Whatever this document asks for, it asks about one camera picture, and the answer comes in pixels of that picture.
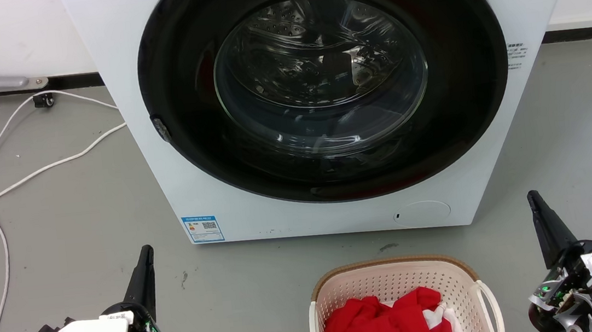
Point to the blue energy label sticker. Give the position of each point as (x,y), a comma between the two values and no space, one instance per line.
(202,229)

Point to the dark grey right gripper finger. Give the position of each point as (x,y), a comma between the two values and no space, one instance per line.
(550,232)

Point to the black baseboard strip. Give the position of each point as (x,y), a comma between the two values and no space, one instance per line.
(590,33)
(67,82)

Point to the white front-load washing machine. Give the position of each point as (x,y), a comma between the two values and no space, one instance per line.
(165,174)

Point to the round white filter cover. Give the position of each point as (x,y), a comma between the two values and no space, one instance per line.
(422,213)

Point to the steel washer drum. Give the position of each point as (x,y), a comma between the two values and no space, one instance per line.
(287,29)

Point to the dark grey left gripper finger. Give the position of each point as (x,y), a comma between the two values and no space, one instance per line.
(143,281)

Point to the small text warning sticker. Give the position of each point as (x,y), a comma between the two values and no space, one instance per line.
(515,56)

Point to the black round washer door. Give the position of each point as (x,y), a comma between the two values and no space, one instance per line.
(186,117)

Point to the small black floor plug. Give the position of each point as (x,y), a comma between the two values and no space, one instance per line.
(44,100)

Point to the cream plastic laundry basket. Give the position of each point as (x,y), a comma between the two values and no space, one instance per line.
(396,282)

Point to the red garment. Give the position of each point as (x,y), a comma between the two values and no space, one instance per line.
(368,329)

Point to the white garment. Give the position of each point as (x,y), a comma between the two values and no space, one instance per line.
(456,331)

